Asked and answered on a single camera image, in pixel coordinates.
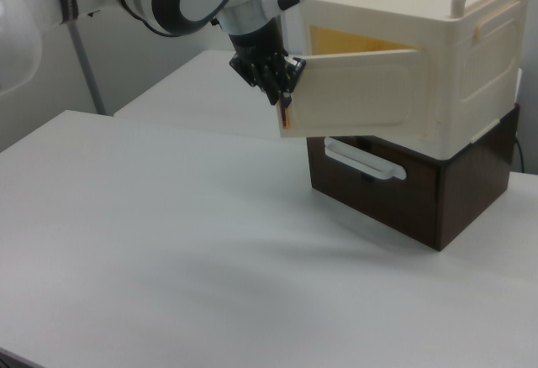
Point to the cream plastic cabinet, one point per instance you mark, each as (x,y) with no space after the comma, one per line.
(462,48)

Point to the dark brown drawer box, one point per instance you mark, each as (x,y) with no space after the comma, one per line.
(420,200)

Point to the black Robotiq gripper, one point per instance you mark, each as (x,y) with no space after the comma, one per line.
(258,42)

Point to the cream cabinet door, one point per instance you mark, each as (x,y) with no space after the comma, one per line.
(357,95)

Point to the grey partition frame post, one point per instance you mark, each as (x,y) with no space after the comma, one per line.
(88,74)

